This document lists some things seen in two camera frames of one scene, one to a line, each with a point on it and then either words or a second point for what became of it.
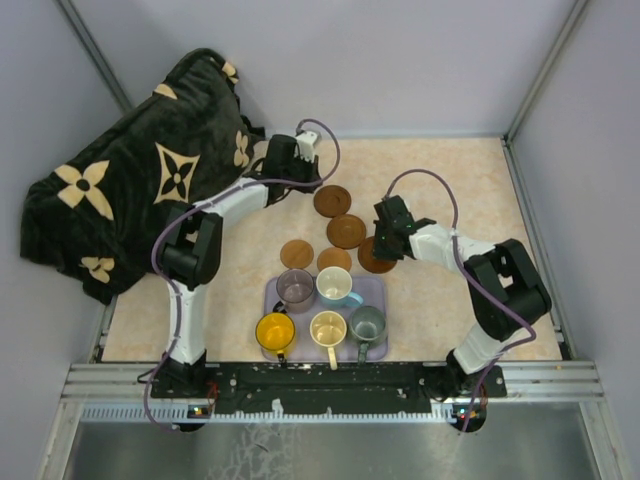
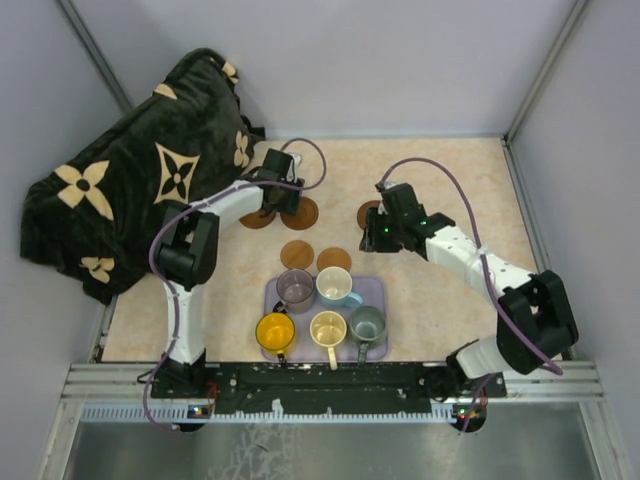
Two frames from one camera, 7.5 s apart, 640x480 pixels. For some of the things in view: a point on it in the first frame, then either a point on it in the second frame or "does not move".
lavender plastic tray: x=374 y=293 does not move
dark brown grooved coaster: x=332 y=201 -> x=254 y=220
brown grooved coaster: x=346 y=231 -> x=306 y=217
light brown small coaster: x=334 y=257 does not move
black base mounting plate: x=324 y=389 does not move
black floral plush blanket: x=97 y=216 does not move
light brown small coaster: x=296 y=254 does not move
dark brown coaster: x=369 y=262 -> x=362 y=211
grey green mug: x=367 y=328 does not move
